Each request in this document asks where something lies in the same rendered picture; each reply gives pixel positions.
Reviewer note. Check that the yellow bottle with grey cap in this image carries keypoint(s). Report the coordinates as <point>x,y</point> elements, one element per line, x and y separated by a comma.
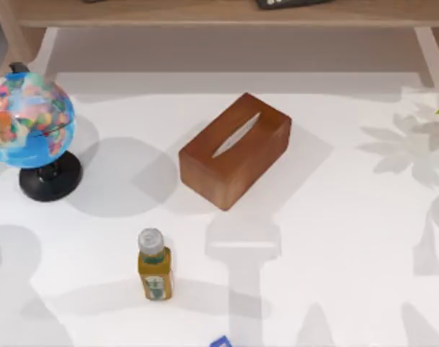
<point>154,267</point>

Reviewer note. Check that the colourful globe on black stand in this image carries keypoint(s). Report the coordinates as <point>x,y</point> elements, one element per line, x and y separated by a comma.
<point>27,123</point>

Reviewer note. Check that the black object on shelf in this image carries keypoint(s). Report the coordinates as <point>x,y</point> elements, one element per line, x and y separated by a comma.
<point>288,3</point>

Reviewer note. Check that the brown wooden tissue box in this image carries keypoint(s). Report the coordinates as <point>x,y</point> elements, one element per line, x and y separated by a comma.
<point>233,155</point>

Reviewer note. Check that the wooden shelf unit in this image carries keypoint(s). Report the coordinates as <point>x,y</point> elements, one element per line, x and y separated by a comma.
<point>219,16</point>

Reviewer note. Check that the small blue object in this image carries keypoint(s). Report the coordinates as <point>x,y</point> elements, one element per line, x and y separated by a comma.
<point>221,342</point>

